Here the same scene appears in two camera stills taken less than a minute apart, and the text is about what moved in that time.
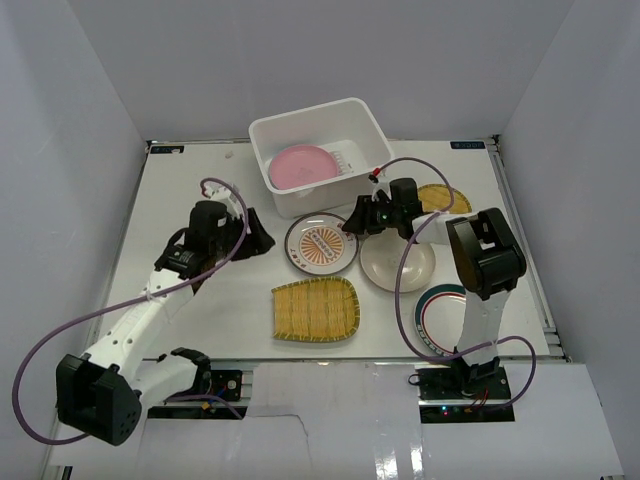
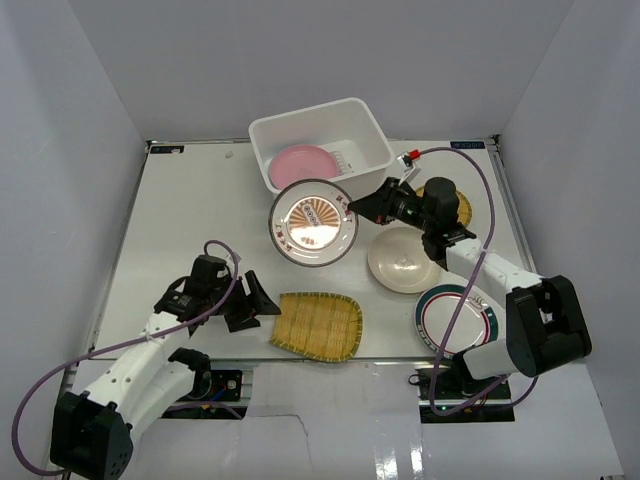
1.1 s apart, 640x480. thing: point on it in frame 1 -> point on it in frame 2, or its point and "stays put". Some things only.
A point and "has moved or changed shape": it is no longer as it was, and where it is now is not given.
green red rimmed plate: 439,315 stays put
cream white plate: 382,257 stays put
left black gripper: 244,232 -> 241,304
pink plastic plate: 296,165 stays put
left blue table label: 166,149 stays put
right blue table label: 467,145 stays put
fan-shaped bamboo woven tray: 322,309 has moved or changed shape
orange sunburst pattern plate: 316,243 has moved or changed shape
